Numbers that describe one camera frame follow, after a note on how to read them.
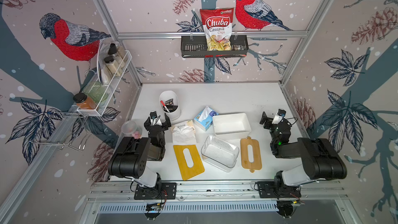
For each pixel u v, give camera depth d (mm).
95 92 734
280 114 765
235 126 973
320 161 445
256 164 820
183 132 871
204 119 930
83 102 594
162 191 718
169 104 994
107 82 713
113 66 762
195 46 949
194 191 745
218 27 815
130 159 447
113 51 795
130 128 908
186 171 801
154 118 745
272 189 725
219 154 862
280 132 685
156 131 711
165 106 952
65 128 568
